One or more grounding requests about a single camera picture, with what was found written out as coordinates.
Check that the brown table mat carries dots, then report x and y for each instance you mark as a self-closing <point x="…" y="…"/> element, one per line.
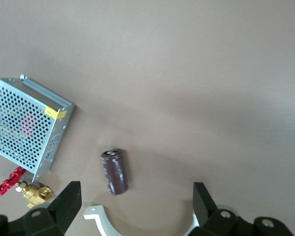
<point x="174" y="73"/>

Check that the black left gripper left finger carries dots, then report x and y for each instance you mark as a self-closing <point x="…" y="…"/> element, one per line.
<point x="64" y="209"/>

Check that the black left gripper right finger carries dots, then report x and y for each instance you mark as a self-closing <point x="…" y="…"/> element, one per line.
<point x="206" y="214"/>

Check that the white curved pipe clamp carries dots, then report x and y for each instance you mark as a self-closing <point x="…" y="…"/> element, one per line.
<point x="100" y="220"/>

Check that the perforated metal power supply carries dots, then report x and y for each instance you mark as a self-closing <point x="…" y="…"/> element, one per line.
<point x="22" y="123"/>

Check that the long dark brown capacitor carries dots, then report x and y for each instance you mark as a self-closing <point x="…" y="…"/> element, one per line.
<point x="114" y="172"/>

